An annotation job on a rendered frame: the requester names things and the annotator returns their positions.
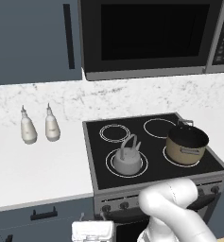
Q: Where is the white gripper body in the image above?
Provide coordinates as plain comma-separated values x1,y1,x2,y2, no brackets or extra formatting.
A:
71,219,116,242

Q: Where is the grey metal kettle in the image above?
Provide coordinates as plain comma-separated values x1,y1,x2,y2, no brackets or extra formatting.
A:
112,133,143,176

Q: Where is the black glass stove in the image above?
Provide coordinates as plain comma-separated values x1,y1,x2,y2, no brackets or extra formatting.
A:
81,112,224,242

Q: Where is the blue-grey drawer front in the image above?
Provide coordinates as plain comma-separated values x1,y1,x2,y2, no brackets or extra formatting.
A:
0,196,95,233

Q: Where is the blue-grey lower cupboard door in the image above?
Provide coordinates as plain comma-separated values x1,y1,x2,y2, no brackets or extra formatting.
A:
0,216,95,242

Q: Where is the blue-grey cupboard door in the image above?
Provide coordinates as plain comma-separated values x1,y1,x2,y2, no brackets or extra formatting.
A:
0,0,83,87
0,216,95,242

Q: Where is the white bottle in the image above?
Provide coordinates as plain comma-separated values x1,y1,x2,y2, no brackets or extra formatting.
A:
20,105,39,146
44,102,61,143

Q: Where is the tan pot with black inside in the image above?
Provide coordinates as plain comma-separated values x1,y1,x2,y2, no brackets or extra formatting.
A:
164,119,210,165

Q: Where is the blue-grey base cupboard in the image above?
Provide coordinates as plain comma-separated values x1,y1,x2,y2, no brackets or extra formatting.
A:
207,181,224,239

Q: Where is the black microwave oven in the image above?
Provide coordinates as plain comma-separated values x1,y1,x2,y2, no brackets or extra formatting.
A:
78,0,224,81

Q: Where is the black microwave door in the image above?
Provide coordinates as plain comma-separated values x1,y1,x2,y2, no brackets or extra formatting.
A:
79,0,224,74

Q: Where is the black drawer handle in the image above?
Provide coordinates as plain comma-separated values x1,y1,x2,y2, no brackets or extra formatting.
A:
29,206,59,221

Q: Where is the black cupboard door handle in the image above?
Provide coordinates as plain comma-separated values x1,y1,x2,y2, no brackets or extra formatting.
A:
62,3,77,70

